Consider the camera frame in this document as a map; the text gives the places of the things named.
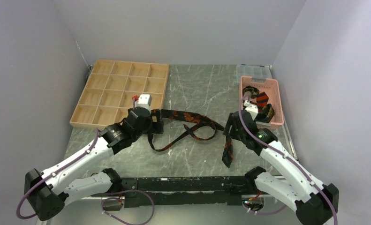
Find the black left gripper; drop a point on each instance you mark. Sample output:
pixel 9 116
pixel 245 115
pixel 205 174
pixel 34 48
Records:
pixel 156 126

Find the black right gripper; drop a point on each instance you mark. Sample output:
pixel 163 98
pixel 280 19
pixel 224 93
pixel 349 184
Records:
pixel 229 123

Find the pink perforated plastic basket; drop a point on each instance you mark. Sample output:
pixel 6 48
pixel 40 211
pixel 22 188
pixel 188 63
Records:
pixel 268 95

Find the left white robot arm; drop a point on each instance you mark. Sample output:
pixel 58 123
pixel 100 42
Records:
pixel 46 193

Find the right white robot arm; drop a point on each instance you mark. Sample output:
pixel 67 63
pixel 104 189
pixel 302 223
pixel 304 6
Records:
pixel 313 202

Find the red striped tie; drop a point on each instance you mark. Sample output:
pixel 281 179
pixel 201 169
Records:
pixel 262 100

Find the wooden compartment tray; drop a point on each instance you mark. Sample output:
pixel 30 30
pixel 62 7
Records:
pixel 108 92

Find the clear plastic organizer box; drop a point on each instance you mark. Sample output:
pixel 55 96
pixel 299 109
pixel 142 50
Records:
pixel 259 72

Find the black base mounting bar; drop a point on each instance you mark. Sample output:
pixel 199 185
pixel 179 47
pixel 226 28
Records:
pixel 146 191

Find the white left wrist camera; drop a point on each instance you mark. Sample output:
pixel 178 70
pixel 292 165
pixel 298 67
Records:
pixel 144 101

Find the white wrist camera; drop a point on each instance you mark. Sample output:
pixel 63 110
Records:
pixel 251 108
pixel 144 101

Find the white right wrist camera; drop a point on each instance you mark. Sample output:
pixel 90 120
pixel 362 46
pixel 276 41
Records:
pixel 251 108

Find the aluminium frame rail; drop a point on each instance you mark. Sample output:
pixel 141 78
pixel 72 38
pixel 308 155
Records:
pixel 101 183

